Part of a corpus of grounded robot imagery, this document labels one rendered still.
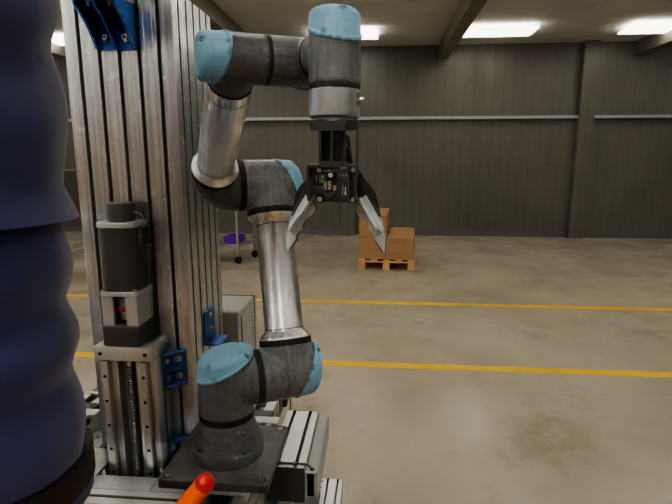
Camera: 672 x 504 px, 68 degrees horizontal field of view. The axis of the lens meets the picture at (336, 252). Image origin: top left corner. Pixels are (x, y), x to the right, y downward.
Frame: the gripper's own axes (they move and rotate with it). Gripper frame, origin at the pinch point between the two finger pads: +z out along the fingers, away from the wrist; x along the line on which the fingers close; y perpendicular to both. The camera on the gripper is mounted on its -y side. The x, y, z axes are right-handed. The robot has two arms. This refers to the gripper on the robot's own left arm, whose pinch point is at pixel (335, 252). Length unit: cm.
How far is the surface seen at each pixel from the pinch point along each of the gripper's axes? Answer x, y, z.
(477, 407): 76, -242, 152
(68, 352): -28.1, 26.7, 7.1
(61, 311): -29.3, 25.5, 2.6
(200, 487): -13.1, 27.8, 22.4
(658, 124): 574, -1020, -83
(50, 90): -27.8, 25.6, -21.6
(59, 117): -27.6, 25.0, -18.9
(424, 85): 98, -1020, -165
